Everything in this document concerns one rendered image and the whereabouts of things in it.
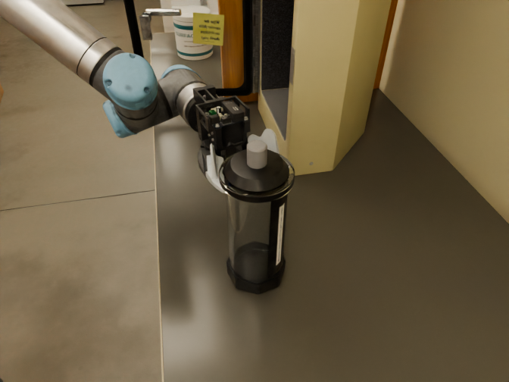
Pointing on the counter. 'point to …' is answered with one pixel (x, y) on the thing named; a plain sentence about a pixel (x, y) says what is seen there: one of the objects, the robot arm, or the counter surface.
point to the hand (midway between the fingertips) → (255, 182)
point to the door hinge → (257, 45)
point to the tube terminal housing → (329, 79)
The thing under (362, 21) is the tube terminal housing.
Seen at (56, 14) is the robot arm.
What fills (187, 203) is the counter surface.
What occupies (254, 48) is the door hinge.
